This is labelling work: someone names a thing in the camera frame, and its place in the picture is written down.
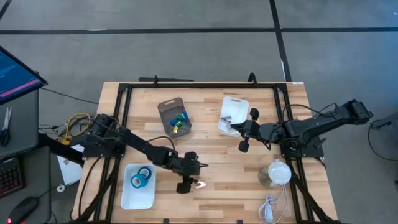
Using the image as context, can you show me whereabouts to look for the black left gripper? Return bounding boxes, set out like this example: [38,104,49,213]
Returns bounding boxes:
[174,151,209,194]

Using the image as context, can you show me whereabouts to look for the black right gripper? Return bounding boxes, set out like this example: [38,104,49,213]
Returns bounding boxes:
[230,107,282,154]

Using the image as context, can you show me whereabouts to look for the blue tape roll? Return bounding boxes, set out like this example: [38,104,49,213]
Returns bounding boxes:
[130,173,147,189]
[138,166,153,180]

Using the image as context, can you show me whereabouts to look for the white round desk lamp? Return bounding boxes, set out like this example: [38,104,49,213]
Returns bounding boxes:
[258,158,292,189]

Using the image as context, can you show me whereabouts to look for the white plastic bin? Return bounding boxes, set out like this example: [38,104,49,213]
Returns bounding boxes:
[120,163,157,210]

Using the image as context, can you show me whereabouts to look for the grey translucent plastic bin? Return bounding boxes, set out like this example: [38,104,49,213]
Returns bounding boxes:
[157,97,193,139]

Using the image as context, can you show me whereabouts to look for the white paper sheet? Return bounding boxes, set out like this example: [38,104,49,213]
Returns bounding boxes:
[57,144,85,186]

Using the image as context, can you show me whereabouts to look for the black computer mouse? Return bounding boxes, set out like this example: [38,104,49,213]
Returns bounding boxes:
[6,196,39,224]

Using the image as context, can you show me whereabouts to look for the grey side desk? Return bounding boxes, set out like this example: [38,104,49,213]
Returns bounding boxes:
[0,88,52,224]

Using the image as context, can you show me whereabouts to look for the black keyboard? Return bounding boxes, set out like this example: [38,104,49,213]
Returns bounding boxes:
[0,157,25,199]

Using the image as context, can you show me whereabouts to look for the tilted computer screen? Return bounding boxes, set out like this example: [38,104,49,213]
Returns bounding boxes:
[0,45,49,106]

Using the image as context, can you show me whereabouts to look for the white bin with handle slot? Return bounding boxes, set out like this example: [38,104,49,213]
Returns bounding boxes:
[217,96,250,138]

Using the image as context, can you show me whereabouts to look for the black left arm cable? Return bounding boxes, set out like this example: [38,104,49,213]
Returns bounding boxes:
[146,135,178,153]

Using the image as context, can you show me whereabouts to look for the black aluminium table frame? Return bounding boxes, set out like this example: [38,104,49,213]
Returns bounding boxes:
[73,74,341,224]

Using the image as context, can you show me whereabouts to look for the white lamp cable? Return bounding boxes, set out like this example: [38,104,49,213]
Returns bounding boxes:
[258,185,289,223]

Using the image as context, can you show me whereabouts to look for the yellow cable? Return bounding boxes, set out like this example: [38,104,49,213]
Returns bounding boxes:
[62,112,91,146]

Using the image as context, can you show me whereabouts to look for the black handled scissors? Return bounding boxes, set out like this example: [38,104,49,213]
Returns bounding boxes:
[0,106,12,147]

